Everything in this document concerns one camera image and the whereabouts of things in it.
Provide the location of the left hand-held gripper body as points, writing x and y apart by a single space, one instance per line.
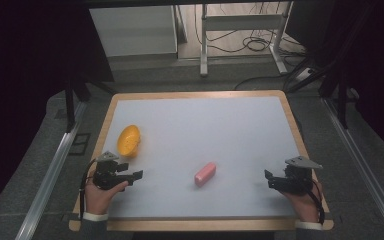
106 175

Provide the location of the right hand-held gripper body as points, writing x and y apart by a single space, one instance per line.
296 178

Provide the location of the orange mango-shaped object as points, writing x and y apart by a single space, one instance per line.
129 140

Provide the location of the pink soap bar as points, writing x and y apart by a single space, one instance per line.
205 174

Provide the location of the person's left hand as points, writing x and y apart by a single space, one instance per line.
100 200

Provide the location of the person's right hand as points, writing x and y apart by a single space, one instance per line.
304 206

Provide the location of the black floor grille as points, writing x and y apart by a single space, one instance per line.
80 144

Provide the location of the white table mat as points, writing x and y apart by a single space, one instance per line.
200 133

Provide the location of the black metal stand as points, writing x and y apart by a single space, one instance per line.
70 106

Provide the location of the white power strip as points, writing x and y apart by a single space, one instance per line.
305 73

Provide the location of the dark curtain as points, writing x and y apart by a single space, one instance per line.
23 83
373 60

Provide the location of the white cabinet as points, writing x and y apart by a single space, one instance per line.
133 30

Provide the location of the aluminium rail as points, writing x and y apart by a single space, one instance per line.
363 166
51 173

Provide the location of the white desk frame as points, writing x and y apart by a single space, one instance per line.
243 22

